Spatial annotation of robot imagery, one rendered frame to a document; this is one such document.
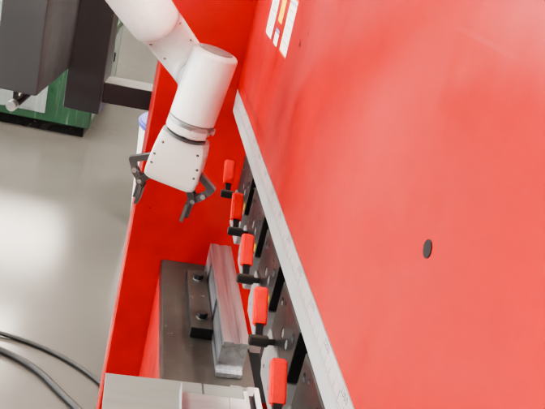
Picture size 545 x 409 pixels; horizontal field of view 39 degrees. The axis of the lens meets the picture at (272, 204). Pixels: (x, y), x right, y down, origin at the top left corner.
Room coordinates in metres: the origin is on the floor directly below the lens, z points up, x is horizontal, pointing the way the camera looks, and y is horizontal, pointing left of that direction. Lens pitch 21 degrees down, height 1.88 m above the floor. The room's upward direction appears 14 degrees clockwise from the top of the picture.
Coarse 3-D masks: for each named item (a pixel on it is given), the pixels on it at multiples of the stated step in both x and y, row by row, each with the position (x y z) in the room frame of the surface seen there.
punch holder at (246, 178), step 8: (248, 168) 1.61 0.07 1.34; (240, 176) 1.68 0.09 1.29; (248, 176) 1.59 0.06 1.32; (240, 184) 1.66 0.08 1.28; (248, 184) 1.57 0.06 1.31; (240, 192) 1.64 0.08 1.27; (248, 192) 1.55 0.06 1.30; (248, 200) 1.54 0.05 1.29; (248, 208) 1.54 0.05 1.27; (232, 224) 1.63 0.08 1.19; (240, 224) 1.54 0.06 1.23; (240, 240) 1.55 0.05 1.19
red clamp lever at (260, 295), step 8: (256, 288) 1.11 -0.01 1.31; (264, 288) 1.11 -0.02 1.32; (256, 296) 1.10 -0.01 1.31; (264, 296) 1.10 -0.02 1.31; (256, 304) 1.09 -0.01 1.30; (264, 304) 1.09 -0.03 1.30; (256, 312) 1.08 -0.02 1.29; (264, 312) 1.08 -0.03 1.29; (256, 320) 1.07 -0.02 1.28; (264, 320) 1.07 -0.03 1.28; (256, 328) 1.06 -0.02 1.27; (248, 336) 1.06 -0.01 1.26; (256, 336) 1.05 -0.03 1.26; (264, 336) 1.05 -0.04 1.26; (256, 344) 1.04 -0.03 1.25; (264, 344) 1.04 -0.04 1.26; (272, 344) 1.05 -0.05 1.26
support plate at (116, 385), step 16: (112, 384) 1.21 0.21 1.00; (128, 384) 1.22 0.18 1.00; (144, 384) 1.23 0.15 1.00; (160, 384) 1.24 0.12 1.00; (176, 384) 1.26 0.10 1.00; (192, 384) 1.27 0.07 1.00; (112, 400) 1.16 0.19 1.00; (128, 400) 1.17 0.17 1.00; (144, 400) 1.18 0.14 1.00; (160, 400) 1.19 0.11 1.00; (176, 400) 1.21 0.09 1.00
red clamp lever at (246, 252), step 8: (248, 240) 1.29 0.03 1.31; (248, 248) 1.28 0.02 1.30; (240, 256) 1.28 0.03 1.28; (248, 256) 1.27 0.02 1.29; (240, 264) 1.26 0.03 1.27; (248, 264) 1.26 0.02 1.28; (248, 272) 1.25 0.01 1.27; (240, 280) 1.24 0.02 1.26; (248, 280) 1.24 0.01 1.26; (256, 280) 1.25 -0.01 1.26
